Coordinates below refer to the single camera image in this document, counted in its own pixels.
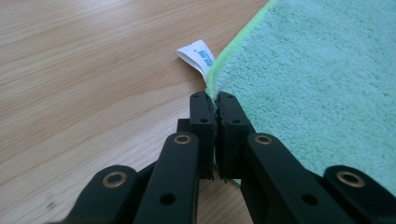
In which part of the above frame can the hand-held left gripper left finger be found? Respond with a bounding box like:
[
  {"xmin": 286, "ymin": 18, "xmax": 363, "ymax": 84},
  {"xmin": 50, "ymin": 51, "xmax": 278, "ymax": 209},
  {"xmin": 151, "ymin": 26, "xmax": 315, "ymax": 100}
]
[{"xmin": 177, "ymin": 91, "xmax": 218, "ymax": 181}]

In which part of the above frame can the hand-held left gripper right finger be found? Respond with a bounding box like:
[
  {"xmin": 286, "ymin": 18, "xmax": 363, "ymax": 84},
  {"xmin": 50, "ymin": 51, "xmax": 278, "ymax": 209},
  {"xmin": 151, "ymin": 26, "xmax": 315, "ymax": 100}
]
[{"xmin": 214, "ymin": 91, "xmax": 257, "ymax": 181}]

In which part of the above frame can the green towel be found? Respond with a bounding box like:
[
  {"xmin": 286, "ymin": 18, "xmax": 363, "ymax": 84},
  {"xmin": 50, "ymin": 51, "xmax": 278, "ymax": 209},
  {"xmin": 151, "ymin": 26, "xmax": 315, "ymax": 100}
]
[{"xmin": 176, "ymin": 0, "xmax": 396, "ymax": 198}]

